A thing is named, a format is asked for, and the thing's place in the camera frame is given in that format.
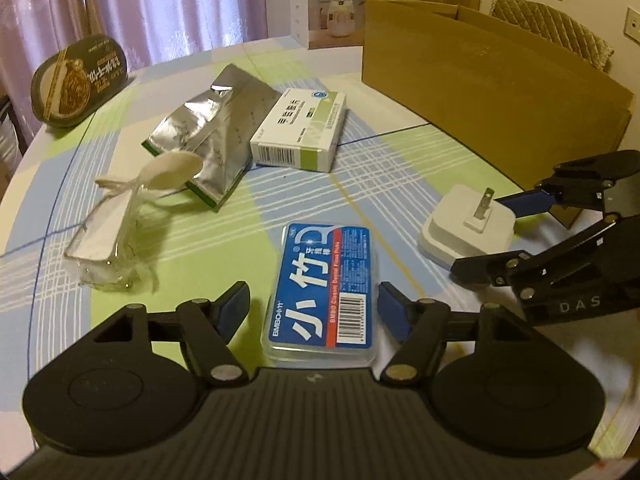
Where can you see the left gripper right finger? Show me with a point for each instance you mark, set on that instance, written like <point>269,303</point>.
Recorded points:
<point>418,327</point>

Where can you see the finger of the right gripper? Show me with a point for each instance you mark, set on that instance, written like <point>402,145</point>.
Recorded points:
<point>485,270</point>
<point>540,199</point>

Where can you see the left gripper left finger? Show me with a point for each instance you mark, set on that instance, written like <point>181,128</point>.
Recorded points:
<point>207,327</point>

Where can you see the white power adapter plug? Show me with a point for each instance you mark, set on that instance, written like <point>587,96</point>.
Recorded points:
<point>466,223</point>

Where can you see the blue floss pick box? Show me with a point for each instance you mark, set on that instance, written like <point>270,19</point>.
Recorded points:
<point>321,310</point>

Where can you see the large brown cardboard box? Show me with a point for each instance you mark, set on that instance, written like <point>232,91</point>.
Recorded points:
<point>513,98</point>

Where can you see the white plastic spoon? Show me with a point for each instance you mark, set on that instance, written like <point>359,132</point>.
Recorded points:
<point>165,172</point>

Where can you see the quilted chair back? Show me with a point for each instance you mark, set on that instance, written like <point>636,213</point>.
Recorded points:
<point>557,27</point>

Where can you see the silver foil pouch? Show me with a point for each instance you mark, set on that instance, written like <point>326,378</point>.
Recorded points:
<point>217,125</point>

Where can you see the white green medicine box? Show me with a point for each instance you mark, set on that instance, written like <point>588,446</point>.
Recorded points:
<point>301,131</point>

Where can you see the dark oval instant meal bowl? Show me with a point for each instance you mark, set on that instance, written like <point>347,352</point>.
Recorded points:
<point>73,83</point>

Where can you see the white humidifier box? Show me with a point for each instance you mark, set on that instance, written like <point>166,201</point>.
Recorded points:
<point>320,24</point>

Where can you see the purple curtain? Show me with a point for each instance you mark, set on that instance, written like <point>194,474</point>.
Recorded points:
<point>150,31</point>

